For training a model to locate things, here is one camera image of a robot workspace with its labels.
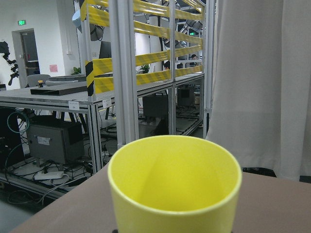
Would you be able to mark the black flat case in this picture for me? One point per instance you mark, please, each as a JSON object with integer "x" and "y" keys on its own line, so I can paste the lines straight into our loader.
{"x": 59, "y": 90}

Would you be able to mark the beige curtain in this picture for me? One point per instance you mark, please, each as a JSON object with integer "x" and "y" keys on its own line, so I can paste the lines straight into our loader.
{"x": 261, "y": 108}

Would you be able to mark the grey control box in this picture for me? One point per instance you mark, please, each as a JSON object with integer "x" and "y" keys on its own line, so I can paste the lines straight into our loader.
{"x": 61, "y": 142}

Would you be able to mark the yellow cup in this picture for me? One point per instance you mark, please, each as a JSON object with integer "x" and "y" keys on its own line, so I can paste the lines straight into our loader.
{"x": 174, "y": 184}

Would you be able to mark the aluminium cage frame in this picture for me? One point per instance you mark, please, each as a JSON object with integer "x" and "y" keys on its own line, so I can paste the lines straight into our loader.
{"x": 151, "y": 44}

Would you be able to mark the white power strip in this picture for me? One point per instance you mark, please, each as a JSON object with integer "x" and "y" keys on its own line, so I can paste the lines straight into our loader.
{"x": 49, "y": 175}

